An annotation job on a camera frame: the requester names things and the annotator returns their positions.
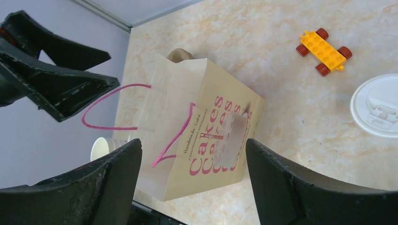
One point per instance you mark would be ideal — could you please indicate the yellow toy brick car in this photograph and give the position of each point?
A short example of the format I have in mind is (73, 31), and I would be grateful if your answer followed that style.
(331, 59)

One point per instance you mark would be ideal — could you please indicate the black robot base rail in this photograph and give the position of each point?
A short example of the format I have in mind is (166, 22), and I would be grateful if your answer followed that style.
(144, 215)

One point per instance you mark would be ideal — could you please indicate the pink paper gift bag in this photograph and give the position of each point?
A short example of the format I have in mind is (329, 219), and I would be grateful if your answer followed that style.
(193, 126)

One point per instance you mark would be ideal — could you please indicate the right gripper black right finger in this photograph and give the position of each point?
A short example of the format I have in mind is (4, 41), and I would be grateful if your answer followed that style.
(287, 193)

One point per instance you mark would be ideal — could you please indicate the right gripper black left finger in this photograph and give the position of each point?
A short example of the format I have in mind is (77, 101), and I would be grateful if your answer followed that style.
(97, 193)

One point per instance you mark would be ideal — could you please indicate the stack of paper cups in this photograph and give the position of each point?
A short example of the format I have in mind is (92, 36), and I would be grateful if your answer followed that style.
(103, 146)

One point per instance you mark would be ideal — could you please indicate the white plastic cup lid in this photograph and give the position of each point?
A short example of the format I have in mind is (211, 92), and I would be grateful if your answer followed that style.
(374, 106)

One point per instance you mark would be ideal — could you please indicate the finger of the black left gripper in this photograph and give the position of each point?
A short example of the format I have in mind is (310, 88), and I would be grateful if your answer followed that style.
(23, 32)
(61, 92)

